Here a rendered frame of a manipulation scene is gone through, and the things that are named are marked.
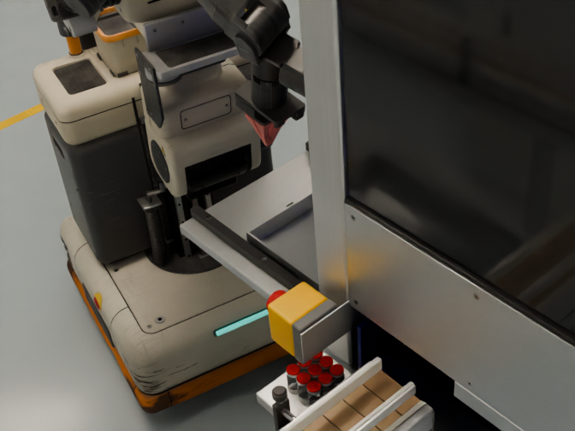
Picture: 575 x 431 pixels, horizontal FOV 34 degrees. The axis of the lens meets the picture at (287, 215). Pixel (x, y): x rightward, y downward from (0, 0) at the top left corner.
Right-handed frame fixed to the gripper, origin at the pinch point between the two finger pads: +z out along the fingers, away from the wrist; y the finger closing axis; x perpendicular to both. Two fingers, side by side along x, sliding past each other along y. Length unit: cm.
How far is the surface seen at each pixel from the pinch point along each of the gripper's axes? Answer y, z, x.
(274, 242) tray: 4.9, 19.5, -2.7
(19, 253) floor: -115, 129, -3
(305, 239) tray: 8.2, 19.0, 1.6
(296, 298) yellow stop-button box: 26.7, 0.4, -18.6
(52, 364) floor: -66, 121, -21
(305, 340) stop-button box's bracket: 32.3, 1.8, -21.9
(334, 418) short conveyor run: 41.3, 8.1, -24.6
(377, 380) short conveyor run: 40.9, 8.3, -15.6
